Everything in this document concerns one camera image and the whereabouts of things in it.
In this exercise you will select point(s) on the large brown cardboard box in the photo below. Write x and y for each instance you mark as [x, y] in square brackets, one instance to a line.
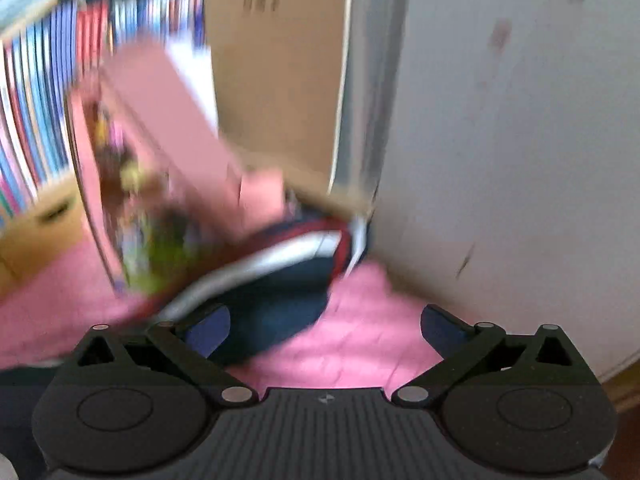
[275, 85]

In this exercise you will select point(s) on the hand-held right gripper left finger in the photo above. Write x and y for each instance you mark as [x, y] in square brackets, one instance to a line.
[211, 331]

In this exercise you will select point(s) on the navy and white striped jacket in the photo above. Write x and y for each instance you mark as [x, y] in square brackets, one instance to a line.
[280, 305]

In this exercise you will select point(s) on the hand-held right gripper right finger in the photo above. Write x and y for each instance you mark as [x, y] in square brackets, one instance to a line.
[440, 329]

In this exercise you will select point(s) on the row of colourful books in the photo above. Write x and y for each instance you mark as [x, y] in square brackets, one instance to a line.
[30, 110]

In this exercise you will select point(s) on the wooden drawer organizer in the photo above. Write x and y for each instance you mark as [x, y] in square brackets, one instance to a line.
[45, 230]

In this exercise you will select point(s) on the pink rabbit print blanket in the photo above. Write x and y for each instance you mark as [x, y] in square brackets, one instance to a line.
[370, 340]

